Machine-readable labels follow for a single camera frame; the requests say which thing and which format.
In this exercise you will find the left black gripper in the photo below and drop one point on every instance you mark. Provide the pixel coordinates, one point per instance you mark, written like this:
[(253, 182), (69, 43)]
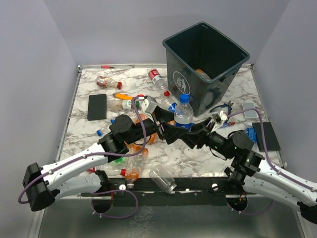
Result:
[(170, 133)]

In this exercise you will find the orange utility knife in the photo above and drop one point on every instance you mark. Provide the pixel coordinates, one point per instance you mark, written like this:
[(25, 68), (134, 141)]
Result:
[(122, 97)]

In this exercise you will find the green crushed bottle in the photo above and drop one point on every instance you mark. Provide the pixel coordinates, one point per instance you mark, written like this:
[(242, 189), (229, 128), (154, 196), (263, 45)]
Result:
[(119, 160)]

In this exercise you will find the starbucks glass bottle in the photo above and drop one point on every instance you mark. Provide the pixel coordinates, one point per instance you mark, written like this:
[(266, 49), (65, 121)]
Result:
[(118, 105)]

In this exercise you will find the black mounting rail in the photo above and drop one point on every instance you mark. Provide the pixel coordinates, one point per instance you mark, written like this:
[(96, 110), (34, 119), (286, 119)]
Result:
[(188, 191)]

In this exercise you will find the black rectangular block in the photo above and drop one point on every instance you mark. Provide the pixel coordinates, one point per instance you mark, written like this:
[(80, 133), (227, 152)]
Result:
[(97, 105)]

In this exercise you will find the crushed bottle red cap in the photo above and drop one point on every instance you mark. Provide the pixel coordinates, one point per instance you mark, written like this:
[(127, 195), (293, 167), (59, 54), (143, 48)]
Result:
[(107, 82)]

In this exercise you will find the orange bottle in bin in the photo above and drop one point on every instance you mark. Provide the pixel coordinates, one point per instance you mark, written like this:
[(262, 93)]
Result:
[(203, 74)]

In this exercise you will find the red marker pen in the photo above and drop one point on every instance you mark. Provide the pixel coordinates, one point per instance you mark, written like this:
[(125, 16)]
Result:
[(107, 67)]

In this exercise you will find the blue screwdriver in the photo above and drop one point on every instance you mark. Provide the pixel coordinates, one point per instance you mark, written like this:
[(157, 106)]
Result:
[(226, 124)]

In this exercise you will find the clear bottle blue cap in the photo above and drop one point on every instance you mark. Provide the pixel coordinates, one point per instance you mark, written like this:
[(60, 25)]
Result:
[(103, 130)]

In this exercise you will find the dark green plastic bin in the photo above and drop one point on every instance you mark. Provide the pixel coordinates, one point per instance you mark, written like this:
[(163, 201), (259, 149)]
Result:
[(201, 46)]

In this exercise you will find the clear glass jar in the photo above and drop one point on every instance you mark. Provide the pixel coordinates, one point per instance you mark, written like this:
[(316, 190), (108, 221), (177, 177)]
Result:
[(162, 179)]

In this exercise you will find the red label clear bottle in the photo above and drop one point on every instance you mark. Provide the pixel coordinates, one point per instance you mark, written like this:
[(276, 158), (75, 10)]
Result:
[(156, 79)]

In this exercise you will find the red label bottle front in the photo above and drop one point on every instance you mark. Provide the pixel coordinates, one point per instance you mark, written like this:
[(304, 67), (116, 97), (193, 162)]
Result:
[(109, 170)]

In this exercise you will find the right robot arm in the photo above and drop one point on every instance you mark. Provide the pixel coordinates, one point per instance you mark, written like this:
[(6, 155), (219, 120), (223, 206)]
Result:
[(254, 173)]

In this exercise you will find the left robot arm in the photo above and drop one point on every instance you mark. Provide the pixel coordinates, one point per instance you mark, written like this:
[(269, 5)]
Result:
[(42, 185)]

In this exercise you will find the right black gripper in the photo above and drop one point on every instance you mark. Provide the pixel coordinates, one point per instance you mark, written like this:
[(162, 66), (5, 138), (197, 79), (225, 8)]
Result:
[(191, 139)]

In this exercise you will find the orange crushed bottle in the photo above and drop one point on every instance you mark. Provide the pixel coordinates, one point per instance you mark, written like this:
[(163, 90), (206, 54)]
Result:
[(152, 138)]

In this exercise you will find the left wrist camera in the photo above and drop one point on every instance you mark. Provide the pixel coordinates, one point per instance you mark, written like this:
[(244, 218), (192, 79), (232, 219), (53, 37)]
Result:
[(147, 104)]

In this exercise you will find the orange label large bottle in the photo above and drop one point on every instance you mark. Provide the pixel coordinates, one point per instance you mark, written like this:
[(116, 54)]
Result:
[(134, 167)]

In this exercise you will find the pepsi label clear bottle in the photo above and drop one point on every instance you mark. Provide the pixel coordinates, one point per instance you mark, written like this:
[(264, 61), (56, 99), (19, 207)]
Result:
[(183, 115)]

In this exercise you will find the blue handled pliers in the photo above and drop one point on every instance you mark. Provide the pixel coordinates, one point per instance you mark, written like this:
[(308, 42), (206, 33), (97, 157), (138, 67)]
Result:
[(225, 105)]

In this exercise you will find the pepsi bottle right side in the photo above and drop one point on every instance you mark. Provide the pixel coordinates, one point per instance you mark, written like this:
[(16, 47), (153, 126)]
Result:
[(250, 131)]

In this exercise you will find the black box right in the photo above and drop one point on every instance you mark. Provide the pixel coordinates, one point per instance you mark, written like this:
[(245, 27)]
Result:
[(271, 141)]

